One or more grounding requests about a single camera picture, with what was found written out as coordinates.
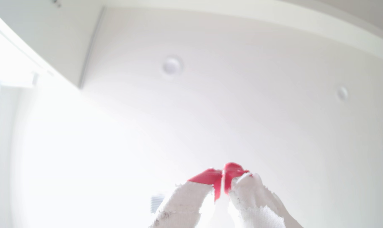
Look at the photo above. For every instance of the white wall air vent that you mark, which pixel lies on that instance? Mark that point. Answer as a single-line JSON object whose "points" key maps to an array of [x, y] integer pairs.
{"points": [[156, 203]]}

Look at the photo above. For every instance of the round recessed ceiling light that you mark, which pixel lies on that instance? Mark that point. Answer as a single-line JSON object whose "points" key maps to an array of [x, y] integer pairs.
{"points": [[342, 93], [172, 66]]}

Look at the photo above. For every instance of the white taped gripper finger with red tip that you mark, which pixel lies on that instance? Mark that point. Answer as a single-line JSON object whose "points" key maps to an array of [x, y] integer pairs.
{"points": [[254, 202], [185, 202]]}

